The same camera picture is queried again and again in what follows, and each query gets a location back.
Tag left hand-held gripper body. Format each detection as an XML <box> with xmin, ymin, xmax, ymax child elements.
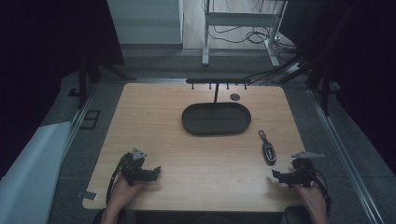
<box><xmin>119</xmin><ymin>147</ymin><xmax>149</xmax><ymax>188</ymax></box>

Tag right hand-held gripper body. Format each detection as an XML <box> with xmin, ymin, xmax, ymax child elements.
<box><xmin>290</xmin><ymin>150</ymin><xmax>325</xmax><ymax>189</ymax></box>

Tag black car key fob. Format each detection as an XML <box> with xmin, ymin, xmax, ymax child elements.
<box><xmin>257</xmin><ymin>130</ymin><xmax>277</xmax><ymax>166</ymax></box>

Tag black key rack with tray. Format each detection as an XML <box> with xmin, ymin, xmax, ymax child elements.
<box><xmin>180</xmin><ymin>77</ymin><xmax>252</xmax><ymax>137</ymax></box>

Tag person's left hand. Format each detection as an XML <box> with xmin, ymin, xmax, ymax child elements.
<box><xmin>109</xmin><ymin>175</ymin><xmax>148</xmax><ymax>213</ymax></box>

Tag person's right hand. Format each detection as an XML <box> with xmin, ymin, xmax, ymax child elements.
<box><xmin>293</xmin><ymin>182</ymin><xmax>330</xmax><ymax>216</ymax></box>

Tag grey tape piece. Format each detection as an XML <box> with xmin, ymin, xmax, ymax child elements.
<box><xmin>76</xmin><ymin>189</ymin><xmax>99</xmax><ymax>202</ymax></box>

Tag black metal stand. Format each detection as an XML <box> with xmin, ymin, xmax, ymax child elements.
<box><xmin>242</xmin><ymin>46</ymin><xmax>342</xmax><ymax>117</ymax></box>
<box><xmin>66</xmin><ymin>54</ymin><xmax>137</xmax><ymax>110</ymax></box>

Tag white sheet panel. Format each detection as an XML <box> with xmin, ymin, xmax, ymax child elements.
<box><xmin>0</xmin><ymin>120</ymin><xmax>73</xmax><ymax>224</ymax></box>

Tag dark curtain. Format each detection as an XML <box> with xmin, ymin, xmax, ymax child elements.
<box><xmin>278</xmin><ymin>0</ymin><xmax>396</xmax><ymax>175</ymax></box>
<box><xmin>0</xmin><ymin>0</ymin><xmax>125</xmax><ymax>180</ymax></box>

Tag white cabinet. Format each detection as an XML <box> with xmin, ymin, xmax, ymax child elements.
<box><xmin>106</xmin><ymin>0</ymin><xmax>185</xmax><ymax>50</ymax></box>

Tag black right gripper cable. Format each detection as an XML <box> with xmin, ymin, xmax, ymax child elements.
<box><xmin>306</xmin><ymin>166</ymin><xmax>332</xmax><ymax>217</ymax></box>

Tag aluminium floor rail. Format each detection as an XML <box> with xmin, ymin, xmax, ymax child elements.
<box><xmin>307</xmin><ymin>88</ymin><xmax>387</xmax><ymax>224</ymax></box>
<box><xmin>61</xmin><ymin>82</ymin><xmax>101</xmax><ymax>162</ymax></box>

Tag black floor frame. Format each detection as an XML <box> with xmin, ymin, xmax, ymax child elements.
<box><xmin>79</xmin><ymin>109</ymin><xmax>102</xmax><ymax>131</ymax></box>

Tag black floor cables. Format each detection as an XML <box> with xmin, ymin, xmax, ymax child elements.
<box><xmin>207</xmin><ymin>23</ymin><xmax>298</xmax><ymax>54</ymax></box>

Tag white desk frame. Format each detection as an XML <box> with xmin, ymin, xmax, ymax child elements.
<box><xmin>201</xmin><ymin>0</ymin><xmax>290</xmax><ymax>69</ymax></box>

